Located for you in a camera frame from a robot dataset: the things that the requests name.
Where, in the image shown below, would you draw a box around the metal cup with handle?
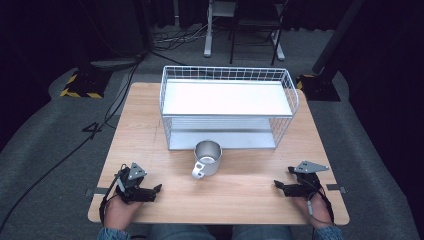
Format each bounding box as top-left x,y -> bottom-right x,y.
191,139 -> 223,180

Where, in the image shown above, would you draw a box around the bundle of floor cables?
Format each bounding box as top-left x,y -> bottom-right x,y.
151,21 -> 209,53

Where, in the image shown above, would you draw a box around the grey tape strip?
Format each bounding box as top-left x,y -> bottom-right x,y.
84,187 -> 110,197
325,183 -> 348,195

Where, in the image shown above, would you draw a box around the long black floor cable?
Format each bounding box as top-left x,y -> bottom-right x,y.
0,53 -> 148,231

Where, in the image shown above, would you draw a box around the person's left leg in jeans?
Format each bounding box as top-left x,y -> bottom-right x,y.
147,223 -> 217,240

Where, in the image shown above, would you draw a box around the black slanted stand pole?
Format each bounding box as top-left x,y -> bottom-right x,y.
311,0 -> 367,75

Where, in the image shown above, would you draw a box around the white wire shelf rack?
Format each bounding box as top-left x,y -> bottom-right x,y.
158,64 -> 300,151

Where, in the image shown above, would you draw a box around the person's leg in jeans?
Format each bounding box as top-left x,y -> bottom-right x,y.
231,224 -> 295,240
147,223 -> 217,240

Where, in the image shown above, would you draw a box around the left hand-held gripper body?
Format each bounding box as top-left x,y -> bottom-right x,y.
114,162 -> 158,205

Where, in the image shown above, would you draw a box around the black metal chair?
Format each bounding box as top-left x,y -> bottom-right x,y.
228,0 -> 292,67

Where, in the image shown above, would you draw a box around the person's right hand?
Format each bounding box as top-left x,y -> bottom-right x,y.
295,192 -> 335,230

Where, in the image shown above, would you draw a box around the right gripper cable with plug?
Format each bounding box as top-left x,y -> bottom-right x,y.
306,181 -> 336,226

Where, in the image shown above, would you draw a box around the white desk frame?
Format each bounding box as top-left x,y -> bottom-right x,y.
202,0 -> 286,62

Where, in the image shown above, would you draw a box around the person's left hand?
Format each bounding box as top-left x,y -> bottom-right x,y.
104,194 -> 144,232

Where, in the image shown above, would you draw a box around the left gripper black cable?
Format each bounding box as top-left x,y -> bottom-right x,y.
98,163 -> 128,227

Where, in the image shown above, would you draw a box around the black stand base yellow stripes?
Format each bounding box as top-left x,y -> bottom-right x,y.
59,67 -> 113,100
295,73 -> 342,102

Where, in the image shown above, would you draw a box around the person's right leg in jeans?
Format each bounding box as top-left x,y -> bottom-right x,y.
231,224 -> 295,240

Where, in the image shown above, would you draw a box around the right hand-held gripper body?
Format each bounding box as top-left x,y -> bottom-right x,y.
287,160 -> 330,200

